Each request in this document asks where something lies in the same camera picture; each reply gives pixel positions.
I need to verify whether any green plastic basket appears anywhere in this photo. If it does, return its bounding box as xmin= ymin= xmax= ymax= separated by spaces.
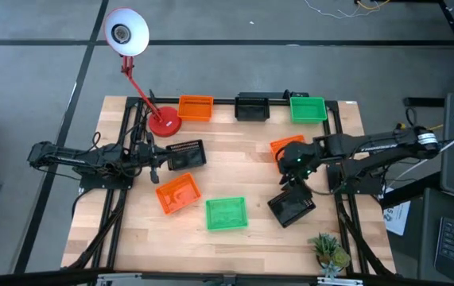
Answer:
xmin=289 ymin=96 xmax=328 ymax=124
xmin=204 ymin=196 xmax=249 ymax=232

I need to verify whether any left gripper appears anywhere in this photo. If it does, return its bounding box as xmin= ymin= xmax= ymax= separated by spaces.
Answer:
xmin=140 ymin=141 xmax=175 ymax=169

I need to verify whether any white paper sheet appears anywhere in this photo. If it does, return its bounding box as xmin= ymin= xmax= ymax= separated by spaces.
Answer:
xmin=383 ymin=198 xmax=411 ymax=238

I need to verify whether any black floor bar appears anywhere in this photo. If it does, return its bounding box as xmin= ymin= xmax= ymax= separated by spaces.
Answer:
xmin=403 ymin=97 xmax=446 ymax=107

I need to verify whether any orange plastic basket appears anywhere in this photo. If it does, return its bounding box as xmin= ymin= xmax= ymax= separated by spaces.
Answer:
xmin=269 ymin=134 xmax=307 ymax=172
xmin=177 ymin=95 xmax=215 ymax=122
xmin=154 ymin=172 xmax=203 ymax=216

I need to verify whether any black aluminium table frame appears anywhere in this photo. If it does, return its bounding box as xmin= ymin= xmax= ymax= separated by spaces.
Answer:
xmin=61 ymin=91 xmax=397 ymax=279

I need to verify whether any yellow floor cable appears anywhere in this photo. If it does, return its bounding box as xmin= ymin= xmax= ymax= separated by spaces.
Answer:
xmin=355 ymin=0 xmax=391 ymax=11

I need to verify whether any white floor cable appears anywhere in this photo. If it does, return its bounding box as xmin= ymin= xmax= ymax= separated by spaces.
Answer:
xmin=303 ymin=0 xmax=374 ymax=20

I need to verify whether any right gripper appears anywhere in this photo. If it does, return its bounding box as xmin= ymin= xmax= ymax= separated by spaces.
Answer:
xmin=275 ymin=140 xmax=323 ymax=180

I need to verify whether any black plastic basket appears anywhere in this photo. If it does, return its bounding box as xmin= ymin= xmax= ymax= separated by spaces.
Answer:
xmin=165 ymin=138 xmax=208 ymax=172
xmin=266 ymin=186 xmax=317 ymax=229
xmin=234 ymin=96 xmax=271 ymax=122

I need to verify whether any potted succulent plant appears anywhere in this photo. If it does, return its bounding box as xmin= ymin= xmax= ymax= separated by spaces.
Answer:
xmin=308 ymin=232 xmax=352 ymax=281

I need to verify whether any red desk lamp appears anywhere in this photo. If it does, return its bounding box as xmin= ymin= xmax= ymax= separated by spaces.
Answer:
xmin=103 ymin=6 xmax=183 ymax=138

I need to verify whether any silver metal bracket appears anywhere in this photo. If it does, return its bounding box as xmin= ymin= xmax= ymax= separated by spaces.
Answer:
xmin=316 ymin=276 xmax=365 ymax=286
xmin=95 ymin=272 xmax=144 ymax=286

